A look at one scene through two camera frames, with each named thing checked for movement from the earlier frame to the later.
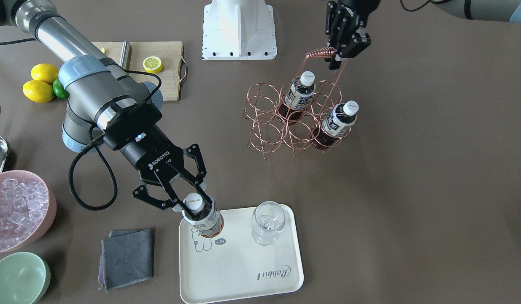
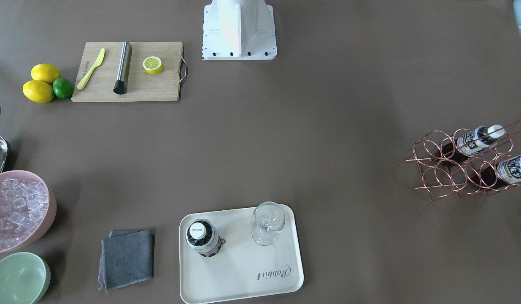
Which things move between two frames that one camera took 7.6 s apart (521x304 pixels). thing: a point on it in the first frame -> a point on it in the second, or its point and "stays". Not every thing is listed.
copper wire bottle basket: x=302 y=113 -> x=472 y=161
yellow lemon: x=44 y=72 stays
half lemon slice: x=152 y=64 stays
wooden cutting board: x=175 y=66 stays
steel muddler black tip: x=125 y=57 stays
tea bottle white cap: x=195 y=202 -> x=201 y=236
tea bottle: x=336 y=125 -> x=514 y=170
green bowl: x=20 y=278 stays
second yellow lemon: x=38 y=91 stays
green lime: x=59 y=90 stays
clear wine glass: x=268 y=218 stays
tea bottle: x=298 y=98 -> x=474 y=141
